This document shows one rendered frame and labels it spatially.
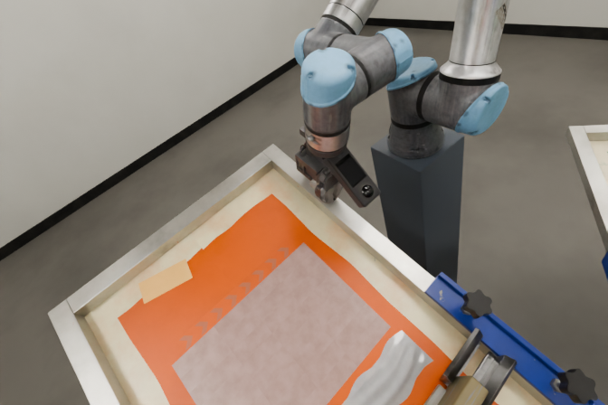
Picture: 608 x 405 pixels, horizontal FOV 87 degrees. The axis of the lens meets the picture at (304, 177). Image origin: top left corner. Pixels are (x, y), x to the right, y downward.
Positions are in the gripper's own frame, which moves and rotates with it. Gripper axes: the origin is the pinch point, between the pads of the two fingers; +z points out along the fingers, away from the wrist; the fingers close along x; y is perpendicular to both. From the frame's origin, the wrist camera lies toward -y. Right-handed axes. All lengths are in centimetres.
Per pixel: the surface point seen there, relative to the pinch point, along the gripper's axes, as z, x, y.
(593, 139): 22, -83, -37
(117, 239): 202, 80, 185
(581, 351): 104, -64, -92
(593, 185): 17, -60, -42
